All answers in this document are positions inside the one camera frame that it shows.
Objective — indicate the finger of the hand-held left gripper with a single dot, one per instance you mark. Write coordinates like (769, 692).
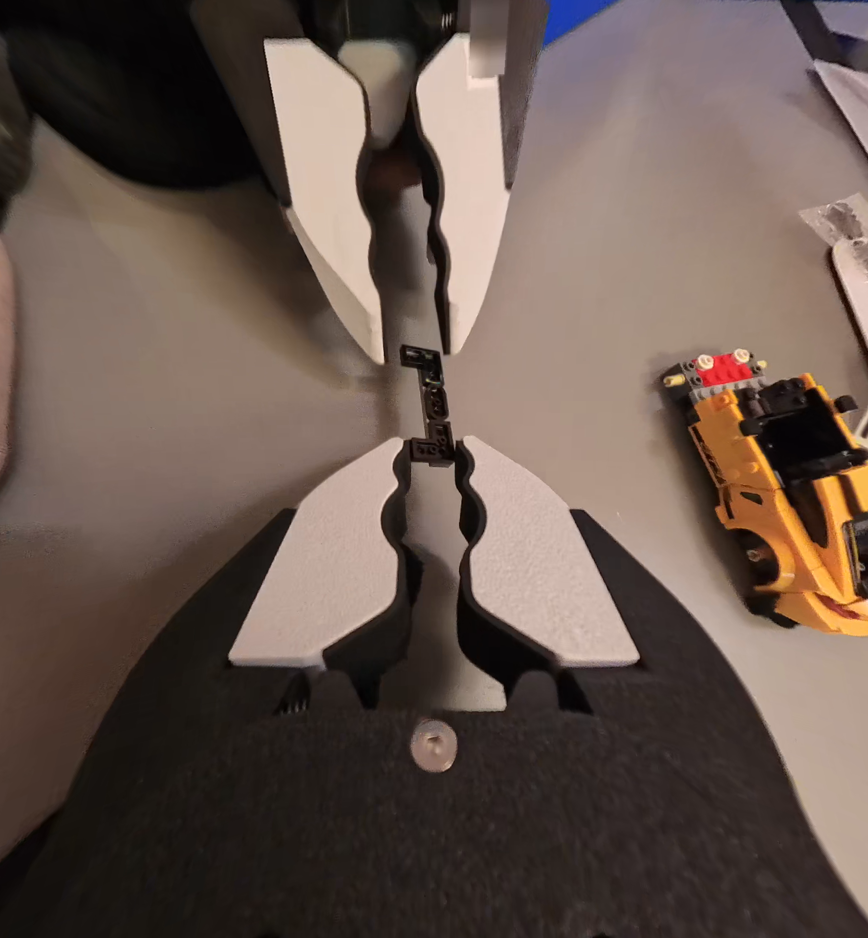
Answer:
(317, 161)
(470, 205)

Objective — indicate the small black lego piece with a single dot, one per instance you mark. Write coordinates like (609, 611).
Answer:
(430, 452)

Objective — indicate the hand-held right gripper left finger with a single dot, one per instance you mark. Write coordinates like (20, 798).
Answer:
(324, 571)

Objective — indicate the blue bin with lego pieces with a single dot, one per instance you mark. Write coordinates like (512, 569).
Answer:
(562, 18)

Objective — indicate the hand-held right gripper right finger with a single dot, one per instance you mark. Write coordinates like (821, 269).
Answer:
(544, 579)

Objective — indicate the torn white paper bag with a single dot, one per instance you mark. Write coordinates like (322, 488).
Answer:
(866, 110)

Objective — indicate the long grey lego plate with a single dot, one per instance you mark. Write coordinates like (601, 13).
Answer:
(429, 376)

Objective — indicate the yellow lego car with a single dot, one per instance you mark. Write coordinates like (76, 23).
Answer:
(764, 513)

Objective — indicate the black lego corner plate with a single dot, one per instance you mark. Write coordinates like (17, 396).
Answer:
(419, 357)

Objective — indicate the person's left forearm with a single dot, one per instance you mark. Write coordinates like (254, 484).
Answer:
(126, 95)

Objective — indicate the clear bag of black parts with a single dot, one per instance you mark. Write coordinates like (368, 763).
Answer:
(859, 242)

